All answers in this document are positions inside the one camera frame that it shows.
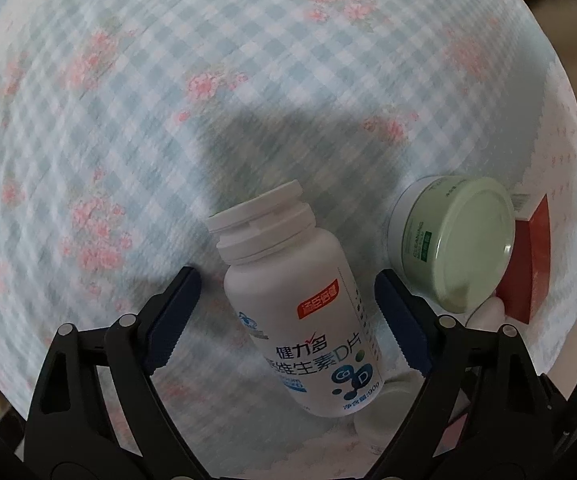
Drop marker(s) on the red cardboard box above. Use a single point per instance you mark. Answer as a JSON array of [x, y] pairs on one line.
[[529, 270]]

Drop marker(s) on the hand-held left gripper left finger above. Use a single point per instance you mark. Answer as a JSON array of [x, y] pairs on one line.
[[174, 310]]

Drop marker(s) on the white vitamin bottle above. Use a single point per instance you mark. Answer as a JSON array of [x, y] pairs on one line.
[[302, 310]]

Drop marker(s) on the white patterned cloth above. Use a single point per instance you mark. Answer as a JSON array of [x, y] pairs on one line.
[[566, 170]]

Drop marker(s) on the pale green lidded jar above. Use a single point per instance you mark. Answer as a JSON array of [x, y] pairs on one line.
[[463, 245]]

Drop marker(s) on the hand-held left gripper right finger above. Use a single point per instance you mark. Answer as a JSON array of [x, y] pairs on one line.
[[401, 310]]

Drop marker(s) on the checked floral bed sheet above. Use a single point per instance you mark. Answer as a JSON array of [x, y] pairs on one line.
[[218, 85]]

